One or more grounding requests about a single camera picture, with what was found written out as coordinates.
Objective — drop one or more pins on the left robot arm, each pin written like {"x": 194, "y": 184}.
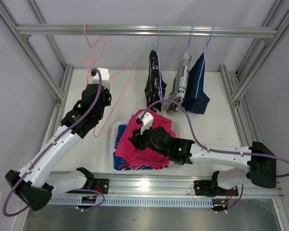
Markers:
{"x": 32, "y": 183}

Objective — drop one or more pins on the black white patterned trousers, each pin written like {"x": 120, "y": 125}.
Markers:
{"x": 155, "y": 86}

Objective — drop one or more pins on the blue hanger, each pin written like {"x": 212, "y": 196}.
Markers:
{"x": 159, "y": 65}
{"x": 188, "y": 45}
{"x": 207, "y": 43}

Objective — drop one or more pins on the aluminium frame struts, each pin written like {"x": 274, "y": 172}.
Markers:
{"x": 23, "y": 40}
{"x": 236, "y": 83}

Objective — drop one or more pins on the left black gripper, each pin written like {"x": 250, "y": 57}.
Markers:
{"x": 107, "y": 93}

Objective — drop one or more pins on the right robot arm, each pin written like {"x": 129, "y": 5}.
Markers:
{"x": 250, "y": 164}

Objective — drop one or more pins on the pink trousers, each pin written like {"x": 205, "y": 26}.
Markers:
{"x": 144, "y": 149}

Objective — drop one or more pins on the navy blue trousers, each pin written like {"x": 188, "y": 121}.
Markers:
{"x": 196, "y": 100}

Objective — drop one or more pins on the blue white patterned trousers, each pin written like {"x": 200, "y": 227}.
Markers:
{"x": 120, "y": 161}

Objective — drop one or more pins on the aluminium hanging rail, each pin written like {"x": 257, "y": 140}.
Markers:
{"x": 127, "y": 30}

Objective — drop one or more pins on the white plastic basket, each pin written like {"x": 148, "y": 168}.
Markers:
{"x": 117, "y": 162}

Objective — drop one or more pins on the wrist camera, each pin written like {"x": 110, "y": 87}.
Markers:
{"x": 145, "y": 119}
{"x": 95, "y": 75}

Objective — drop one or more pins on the pink hanger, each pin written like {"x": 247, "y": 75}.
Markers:
{"x": 92, "y": 45}
{"x": 119, "y": 97}

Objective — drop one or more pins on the white black print trousers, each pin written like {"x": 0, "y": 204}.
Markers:
{"x": 179, "y": 86}

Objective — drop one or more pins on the left aluminium frame struts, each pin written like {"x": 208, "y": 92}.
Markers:
{"x": 23, "y": 40}

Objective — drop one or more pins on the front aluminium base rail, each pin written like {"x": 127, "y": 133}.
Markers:
{"x": 173, "y": 186}

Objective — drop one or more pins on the right aluminium frame struts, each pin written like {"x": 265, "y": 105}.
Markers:
{"x": 236, "y": 83}

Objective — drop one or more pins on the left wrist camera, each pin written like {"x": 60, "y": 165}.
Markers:
{"x": 95, "y": 75}

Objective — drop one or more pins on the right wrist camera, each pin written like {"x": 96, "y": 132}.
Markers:
{"x": 145, "y": 119}

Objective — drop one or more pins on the white slotted cable duct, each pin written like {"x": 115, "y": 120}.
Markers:
{"x": 132, "y": 201}

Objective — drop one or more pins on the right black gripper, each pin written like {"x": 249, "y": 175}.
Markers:
{"x": 137, "y": 138}

